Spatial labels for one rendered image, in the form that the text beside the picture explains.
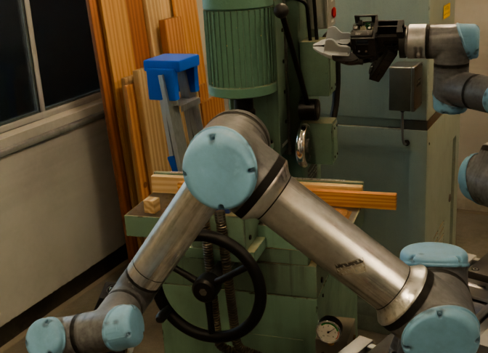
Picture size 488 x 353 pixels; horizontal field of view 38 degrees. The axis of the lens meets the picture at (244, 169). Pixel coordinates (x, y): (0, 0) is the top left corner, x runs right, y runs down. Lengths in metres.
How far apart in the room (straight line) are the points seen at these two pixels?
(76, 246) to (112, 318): 2.22
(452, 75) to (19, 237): 2.10
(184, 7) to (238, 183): 2.85
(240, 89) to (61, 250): 1.81
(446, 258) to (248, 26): 0.79
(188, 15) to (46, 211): 1.31
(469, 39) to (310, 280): 0.68
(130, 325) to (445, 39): 0.88
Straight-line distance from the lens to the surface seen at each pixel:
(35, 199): 3.21
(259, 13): 1.76
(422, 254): 1.25
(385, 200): 1.84
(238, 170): 1.03
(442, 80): 1.61
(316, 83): 1.97
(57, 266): 3.39
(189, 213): 1.26
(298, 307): 1.84
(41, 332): 1.30
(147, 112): 3.29
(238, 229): 1.68
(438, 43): 1.60
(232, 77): 1.76
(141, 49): 3.54
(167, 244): 1.29
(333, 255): 1.09
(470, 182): 1.79
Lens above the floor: 1.58
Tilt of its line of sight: 18 degrees down
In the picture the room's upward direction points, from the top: 3 degrees counter-clockwise
